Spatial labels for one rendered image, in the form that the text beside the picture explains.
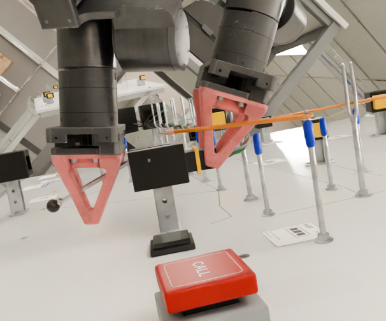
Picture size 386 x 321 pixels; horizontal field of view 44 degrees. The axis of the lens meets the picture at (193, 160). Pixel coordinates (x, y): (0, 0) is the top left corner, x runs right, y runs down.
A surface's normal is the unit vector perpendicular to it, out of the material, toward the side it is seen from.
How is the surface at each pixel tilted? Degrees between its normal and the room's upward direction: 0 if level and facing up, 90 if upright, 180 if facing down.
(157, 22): 132
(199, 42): 90
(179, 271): 49
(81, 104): 100
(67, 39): 114
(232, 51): 105
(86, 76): 90
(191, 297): 90
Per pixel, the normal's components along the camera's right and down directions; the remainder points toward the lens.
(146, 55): -0.18, 0.68
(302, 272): -0.17, -0.98
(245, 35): -0.03, 0.09
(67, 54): -0.47, 0.10
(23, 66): 0.31, 0.19
